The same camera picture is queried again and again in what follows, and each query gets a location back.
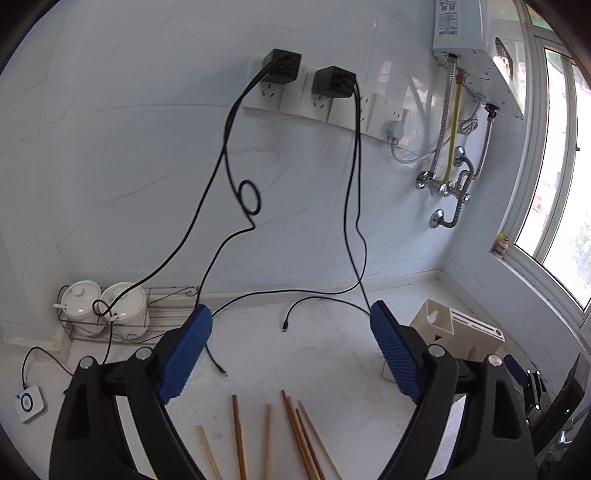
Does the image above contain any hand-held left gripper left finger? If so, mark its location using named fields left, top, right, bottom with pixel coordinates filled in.
left=48, top=305, right=214, bottom=480

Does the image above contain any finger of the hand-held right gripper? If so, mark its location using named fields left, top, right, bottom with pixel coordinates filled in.
left=504, top=354, right=532, bottom=387

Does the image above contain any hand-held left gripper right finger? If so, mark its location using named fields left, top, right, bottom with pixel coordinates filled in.
left=369, top=300, right=539, bottom=480

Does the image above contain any cream plastic cutlery holder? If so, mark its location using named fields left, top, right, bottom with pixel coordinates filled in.
left=382, top=299, right=506, bottom=385

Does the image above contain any white ceramic lidded pot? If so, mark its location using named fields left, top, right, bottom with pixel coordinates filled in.
left=100, top=281, right=148, bottom=335
left=54, top=280, right=102, bottom=325

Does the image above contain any chrome valve assembly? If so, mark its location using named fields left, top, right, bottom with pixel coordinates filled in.
left=416, top=148, right=474, bottom=205

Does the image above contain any white framed window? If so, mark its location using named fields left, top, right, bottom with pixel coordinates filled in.
left=502, top=0, right=591, bottom=334

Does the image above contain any black power adapter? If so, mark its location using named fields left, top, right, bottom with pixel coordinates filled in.
left=261, top=48, right=303, bottom=86
left=311, top=65, right=358, bottom=101

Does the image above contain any white water heater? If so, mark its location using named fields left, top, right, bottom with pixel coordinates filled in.
left=431, top=0, right=528, bottom=121

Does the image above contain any metal wire rack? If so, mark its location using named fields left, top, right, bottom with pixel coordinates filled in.
left=57, top=284, right=200, bottom=344

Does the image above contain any white power cord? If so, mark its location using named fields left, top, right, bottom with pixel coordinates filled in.
left=385, top=121, right=437, bottom=163

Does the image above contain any steel hose with black valve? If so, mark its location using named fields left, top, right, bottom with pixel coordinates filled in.
left=462, top=104, right=500, bottom=185

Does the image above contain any yellow gas hose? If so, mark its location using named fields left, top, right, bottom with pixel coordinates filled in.
left=442, top=69, right=464, bottom=185

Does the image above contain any corrugated steel hose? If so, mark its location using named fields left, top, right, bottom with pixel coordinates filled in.
left=429, top=54, right=459, bottom=183

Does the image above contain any white wall socket panel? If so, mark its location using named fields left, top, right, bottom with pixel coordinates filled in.
left=242, top=54, right=409, bottom=145

